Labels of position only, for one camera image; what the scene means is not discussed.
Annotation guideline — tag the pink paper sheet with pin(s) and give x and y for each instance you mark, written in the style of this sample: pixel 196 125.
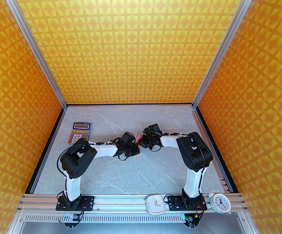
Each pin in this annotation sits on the pink paper sheet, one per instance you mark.
pixel 138 136

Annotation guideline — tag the calculator with yellow keys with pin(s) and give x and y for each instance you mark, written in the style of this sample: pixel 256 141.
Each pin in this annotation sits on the calculator with yellow keys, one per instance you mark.
pixel 80 133

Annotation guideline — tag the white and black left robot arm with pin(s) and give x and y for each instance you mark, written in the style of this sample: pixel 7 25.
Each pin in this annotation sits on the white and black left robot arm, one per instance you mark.
pixel 76 160

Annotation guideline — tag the square white table clock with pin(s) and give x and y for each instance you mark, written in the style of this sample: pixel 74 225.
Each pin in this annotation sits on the square white table clock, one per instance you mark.
pixel 155 205

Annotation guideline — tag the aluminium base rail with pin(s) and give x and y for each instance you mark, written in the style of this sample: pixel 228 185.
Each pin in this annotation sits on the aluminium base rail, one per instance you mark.
pixel 121 201

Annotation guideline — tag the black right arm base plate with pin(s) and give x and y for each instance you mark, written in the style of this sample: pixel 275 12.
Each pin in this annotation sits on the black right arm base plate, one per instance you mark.
pixel 172 205

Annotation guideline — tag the round white alarm clock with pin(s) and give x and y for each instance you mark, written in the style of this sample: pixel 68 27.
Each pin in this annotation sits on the round white alarm clock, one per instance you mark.
pixel 220 202

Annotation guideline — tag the aluminium corner post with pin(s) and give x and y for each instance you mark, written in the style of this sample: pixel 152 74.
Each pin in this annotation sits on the aluminium corner post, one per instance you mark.
pixel 35 46
pixel 223 45

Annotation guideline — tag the side rail with black trim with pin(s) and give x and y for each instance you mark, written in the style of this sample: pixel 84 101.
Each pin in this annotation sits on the side rail with black trim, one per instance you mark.
pixel 57 130
pixel 206 130

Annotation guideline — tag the small circuit board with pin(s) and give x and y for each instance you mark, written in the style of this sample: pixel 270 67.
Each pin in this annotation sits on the small circuit board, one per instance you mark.
pixel 191 219
pixel 69 218

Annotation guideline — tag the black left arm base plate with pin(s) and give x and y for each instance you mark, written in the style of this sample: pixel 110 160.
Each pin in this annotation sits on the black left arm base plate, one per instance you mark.
pixel 88 202

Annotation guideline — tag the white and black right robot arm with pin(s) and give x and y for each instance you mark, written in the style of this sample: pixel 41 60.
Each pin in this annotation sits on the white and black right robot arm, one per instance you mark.
pixel 196 155

